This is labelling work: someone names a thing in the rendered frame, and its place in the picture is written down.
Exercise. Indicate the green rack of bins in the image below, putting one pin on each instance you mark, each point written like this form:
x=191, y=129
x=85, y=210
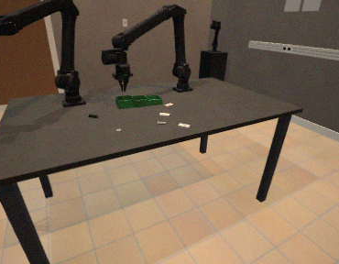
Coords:
x=137, y=101

